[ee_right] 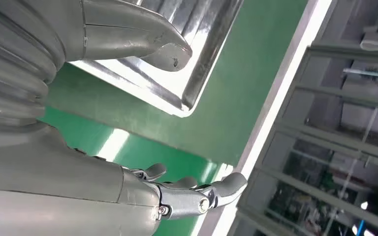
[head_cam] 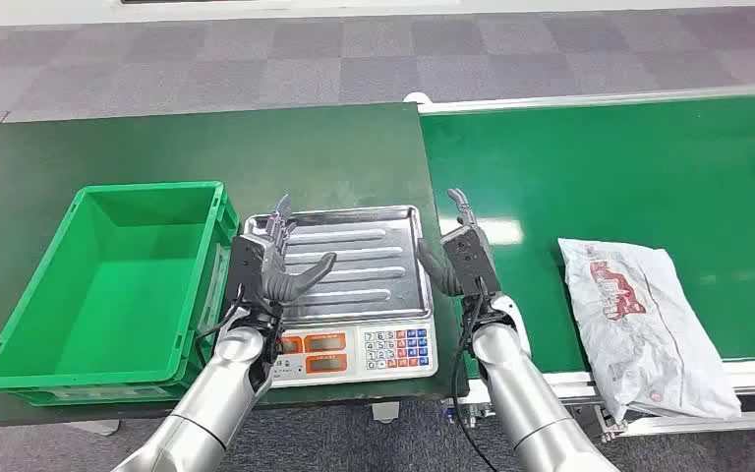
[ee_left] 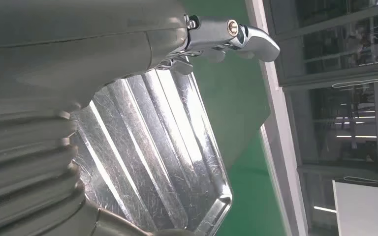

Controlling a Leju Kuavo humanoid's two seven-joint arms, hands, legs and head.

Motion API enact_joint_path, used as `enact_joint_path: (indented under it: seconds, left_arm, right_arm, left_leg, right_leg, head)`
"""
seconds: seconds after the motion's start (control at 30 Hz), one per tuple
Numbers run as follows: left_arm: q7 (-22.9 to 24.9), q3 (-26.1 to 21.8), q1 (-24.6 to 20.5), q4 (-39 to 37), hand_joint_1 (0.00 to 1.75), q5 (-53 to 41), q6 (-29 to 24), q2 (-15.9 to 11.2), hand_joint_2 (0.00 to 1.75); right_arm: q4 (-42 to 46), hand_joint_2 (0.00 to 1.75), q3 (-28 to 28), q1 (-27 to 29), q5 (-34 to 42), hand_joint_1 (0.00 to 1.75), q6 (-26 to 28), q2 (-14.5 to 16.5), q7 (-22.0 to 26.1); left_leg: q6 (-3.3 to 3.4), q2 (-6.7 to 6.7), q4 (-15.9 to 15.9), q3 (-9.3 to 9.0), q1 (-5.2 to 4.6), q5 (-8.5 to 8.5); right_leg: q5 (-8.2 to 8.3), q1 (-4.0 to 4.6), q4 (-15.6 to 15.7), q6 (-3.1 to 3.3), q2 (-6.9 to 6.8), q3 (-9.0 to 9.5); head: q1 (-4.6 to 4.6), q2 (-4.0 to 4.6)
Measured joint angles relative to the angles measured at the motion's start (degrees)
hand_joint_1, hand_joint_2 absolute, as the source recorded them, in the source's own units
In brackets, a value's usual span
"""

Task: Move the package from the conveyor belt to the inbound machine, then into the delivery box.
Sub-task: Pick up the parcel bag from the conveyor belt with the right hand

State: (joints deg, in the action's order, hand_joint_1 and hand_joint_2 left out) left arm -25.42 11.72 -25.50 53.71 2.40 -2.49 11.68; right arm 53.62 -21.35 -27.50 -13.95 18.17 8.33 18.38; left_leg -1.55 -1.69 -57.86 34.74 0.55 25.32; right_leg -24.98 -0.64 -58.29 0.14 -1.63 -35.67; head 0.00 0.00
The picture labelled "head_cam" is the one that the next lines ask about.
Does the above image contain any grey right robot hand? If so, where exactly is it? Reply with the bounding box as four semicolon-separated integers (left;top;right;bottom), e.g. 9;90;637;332
416;188;478;298

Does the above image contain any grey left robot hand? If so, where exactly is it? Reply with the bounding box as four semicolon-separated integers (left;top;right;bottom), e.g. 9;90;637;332
261;193;338;305

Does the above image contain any white plastic mailer package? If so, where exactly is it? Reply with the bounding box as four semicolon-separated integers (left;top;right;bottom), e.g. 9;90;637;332
557;237;742;424

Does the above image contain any green conveyor belt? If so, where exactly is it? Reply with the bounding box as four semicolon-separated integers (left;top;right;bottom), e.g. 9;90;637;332
419;92;755;380

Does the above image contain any steel scale tray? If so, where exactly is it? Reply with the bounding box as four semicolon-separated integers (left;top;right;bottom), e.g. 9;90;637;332
244;205;435;327

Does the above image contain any white electronic weighing scale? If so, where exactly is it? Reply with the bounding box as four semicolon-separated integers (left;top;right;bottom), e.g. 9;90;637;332
244;205;439;389

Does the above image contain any green plastic crate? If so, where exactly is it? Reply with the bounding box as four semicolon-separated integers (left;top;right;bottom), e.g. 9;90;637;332
0;181;241;407

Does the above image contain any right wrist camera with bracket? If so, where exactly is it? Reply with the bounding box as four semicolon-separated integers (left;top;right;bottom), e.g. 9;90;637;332
440;224;503;296

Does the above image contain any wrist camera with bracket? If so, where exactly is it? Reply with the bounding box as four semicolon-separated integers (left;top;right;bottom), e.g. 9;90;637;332
440;224;503;296
227;235;266;309

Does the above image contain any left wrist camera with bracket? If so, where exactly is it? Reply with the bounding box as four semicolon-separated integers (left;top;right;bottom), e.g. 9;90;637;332
227;235;266;309

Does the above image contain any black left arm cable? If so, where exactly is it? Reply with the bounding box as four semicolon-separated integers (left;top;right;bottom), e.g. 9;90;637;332
195;285;249;341

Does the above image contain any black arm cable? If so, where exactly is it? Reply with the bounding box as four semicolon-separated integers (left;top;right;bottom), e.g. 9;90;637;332
450;278;502;472
195;285;249;341

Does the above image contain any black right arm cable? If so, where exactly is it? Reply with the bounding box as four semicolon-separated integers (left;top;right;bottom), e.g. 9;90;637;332
450;278;502;472

